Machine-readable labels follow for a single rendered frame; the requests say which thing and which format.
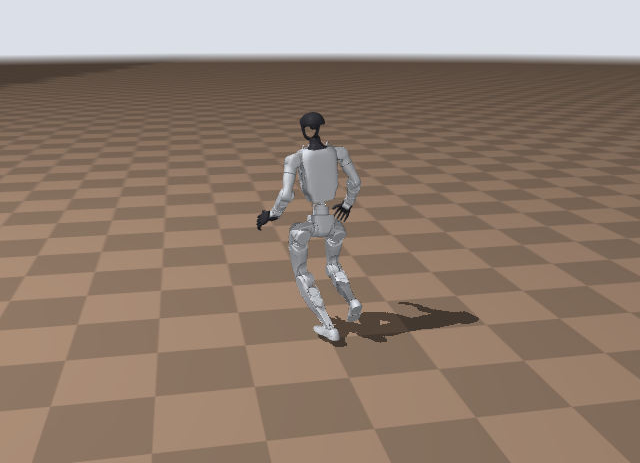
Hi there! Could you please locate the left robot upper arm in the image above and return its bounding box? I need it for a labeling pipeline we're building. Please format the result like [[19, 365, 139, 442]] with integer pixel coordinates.
[[281, 152, 302, 202]]

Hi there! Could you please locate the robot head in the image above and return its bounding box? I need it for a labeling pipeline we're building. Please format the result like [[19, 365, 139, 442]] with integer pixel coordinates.
[[300, 112, 328, 151]]

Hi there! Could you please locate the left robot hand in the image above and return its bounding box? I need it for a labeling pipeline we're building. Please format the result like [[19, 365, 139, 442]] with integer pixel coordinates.
[[257, 210, 278, 231]]

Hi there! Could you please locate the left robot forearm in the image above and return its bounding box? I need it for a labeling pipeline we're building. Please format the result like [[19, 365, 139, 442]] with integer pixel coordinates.
[[270, 189, 288, 220]]

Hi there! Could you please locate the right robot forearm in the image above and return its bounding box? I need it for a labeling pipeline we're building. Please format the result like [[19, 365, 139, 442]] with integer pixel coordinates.
[[342, 183, 361, 210]]

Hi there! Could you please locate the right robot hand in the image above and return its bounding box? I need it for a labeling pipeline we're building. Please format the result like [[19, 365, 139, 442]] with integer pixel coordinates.
[[332, 201, 352, 222]]

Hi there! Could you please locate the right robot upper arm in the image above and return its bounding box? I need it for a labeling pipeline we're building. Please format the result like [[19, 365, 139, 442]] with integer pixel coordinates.
[[333, 146, 361, 189]]

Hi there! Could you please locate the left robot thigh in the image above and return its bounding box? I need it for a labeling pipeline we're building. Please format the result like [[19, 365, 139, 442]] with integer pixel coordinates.
[[289, 221, 315, 288]]

